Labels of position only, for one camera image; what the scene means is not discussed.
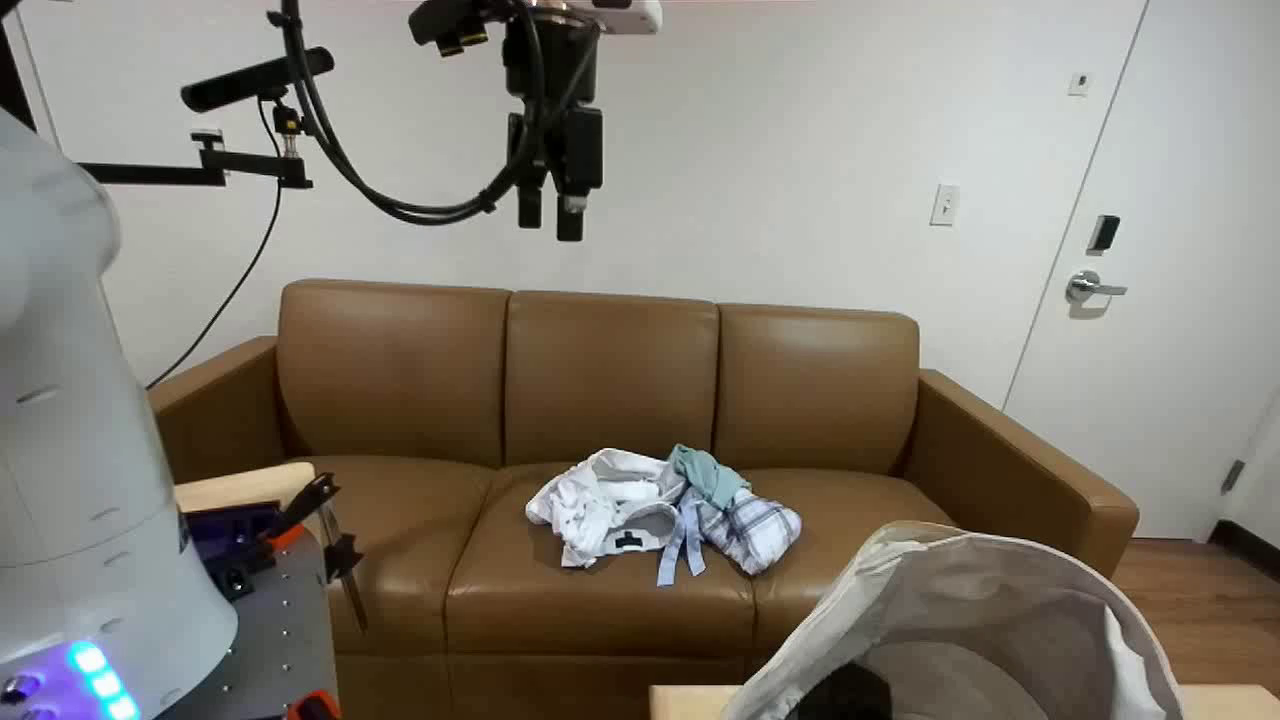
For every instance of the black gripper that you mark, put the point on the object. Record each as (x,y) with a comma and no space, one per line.
(554,67)

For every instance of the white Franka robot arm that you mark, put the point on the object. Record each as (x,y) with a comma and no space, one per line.
(64,467)

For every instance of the white fabric bag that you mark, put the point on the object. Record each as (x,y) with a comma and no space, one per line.
(963,585)

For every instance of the brown leather sofa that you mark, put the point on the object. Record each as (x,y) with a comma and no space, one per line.
(403,374)

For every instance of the teal cloth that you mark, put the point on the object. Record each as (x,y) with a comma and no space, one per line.
(705,473)

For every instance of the blue white plaid shorts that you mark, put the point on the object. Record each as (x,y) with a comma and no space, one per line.
(753,524)

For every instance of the black orange clamp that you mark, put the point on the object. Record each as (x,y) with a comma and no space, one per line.
(301,507)

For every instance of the light wooden board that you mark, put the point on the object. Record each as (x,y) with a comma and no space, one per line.
(246,485)

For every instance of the gray perforated mounting plate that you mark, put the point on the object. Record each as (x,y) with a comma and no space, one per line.
(267,641)

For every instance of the black door card reader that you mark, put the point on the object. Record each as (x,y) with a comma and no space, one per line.
(1103,233)

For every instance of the white door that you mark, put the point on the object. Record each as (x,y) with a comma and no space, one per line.
(1175,374)

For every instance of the black door hinge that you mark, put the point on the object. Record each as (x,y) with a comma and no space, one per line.
(1234,473)

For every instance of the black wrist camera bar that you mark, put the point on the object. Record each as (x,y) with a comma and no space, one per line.
(445,22)

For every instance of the black bar camera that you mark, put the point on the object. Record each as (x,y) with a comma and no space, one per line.
(252,80)

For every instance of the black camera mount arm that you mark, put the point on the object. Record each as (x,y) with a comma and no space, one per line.
(202,165)

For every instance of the white light switch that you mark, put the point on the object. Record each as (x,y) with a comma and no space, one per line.
(944,207)

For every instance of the small white wall thermostat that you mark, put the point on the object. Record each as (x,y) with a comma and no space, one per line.
(1076,80)

